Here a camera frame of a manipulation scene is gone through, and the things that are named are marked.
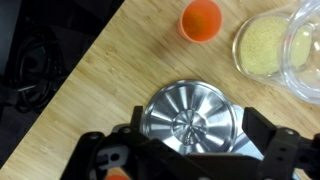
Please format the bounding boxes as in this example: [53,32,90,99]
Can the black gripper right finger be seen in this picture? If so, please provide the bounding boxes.
[241,106,320,180]

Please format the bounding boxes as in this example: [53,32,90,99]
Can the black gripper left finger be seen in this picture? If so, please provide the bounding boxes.
[61,105,162,180]

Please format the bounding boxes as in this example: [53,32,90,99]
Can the steel pan lid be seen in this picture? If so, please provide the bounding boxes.
[139,78,239,156]

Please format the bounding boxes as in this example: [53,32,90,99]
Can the clear empty glass bowl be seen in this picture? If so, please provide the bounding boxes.
[280,0,320,106]

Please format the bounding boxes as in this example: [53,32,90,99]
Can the glass bowl with yellow grains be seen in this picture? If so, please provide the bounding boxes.
[231,12,294,83]

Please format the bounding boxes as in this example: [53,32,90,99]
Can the orange plastic cup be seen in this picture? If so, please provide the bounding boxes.
[177,0,224,44]

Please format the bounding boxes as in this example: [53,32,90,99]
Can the black floor cables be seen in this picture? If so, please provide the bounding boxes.
[4,18,69,116]

